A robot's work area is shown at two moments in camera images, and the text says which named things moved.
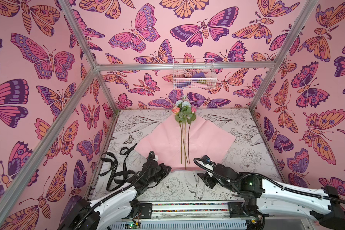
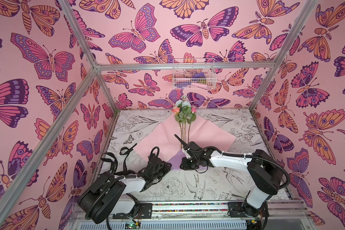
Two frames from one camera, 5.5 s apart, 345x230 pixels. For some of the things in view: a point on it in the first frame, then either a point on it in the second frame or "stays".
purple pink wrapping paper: (187, 146) stays
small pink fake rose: (192, 118) stays
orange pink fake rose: (176, 110) stays
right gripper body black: (208, 178) to (189, 148)
